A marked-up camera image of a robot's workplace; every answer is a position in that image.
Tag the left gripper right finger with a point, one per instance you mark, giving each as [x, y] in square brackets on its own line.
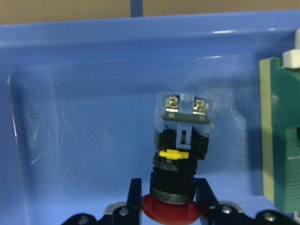
[214, 212]

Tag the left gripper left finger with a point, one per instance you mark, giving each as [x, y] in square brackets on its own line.
[130, 213]

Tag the blue plastic tray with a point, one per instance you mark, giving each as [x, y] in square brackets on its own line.
[77, 105]

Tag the green white terminal block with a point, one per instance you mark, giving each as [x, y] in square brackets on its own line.
[280, 123]

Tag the red emergency stop button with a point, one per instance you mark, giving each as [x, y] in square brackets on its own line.
[182, 130]

